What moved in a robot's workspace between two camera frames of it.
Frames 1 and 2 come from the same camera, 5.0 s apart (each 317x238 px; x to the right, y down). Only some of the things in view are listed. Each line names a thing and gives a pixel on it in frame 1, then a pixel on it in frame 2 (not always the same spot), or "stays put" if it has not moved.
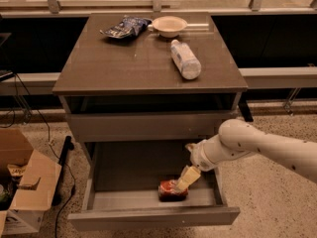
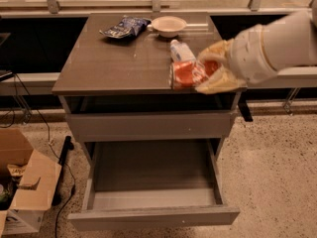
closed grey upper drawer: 147,126 stays put
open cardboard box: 29,181 stays put
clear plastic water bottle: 185,60 stays put
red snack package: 168,191 → 188,74
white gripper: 200,158 → 248,57
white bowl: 168,26 stays put
